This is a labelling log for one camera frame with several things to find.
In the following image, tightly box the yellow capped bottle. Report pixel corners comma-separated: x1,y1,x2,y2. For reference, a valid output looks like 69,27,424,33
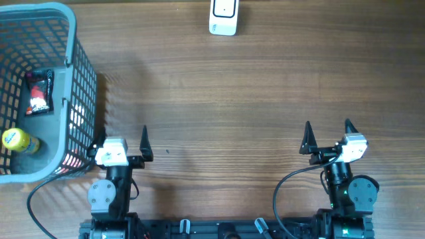
2,127,40,154

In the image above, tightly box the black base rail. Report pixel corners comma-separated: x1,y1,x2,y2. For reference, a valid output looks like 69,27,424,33
78,217,375,239

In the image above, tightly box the black red snack packet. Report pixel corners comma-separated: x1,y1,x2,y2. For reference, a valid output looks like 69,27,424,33
25,69,54,116

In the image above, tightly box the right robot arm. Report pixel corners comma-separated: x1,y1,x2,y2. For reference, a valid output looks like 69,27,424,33
299,119,379,238

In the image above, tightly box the white barcode scanner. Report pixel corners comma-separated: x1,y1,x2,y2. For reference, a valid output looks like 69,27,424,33
209,0,239,36

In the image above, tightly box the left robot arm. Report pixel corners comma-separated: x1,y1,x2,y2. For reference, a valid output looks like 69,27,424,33
78,127,153,239

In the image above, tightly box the right camera cable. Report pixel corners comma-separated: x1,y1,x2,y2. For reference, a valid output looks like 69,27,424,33
272,153,343,239

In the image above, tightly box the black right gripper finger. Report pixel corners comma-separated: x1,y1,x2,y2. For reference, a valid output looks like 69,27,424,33
299,121,318,155
345,118,359,134

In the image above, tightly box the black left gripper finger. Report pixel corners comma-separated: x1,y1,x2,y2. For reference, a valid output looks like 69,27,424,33
89,127,106,149
139,125,153,162

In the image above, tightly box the grey plastic mesh basket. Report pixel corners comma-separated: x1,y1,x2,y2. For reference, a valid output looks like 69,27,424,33
1,3,98,184

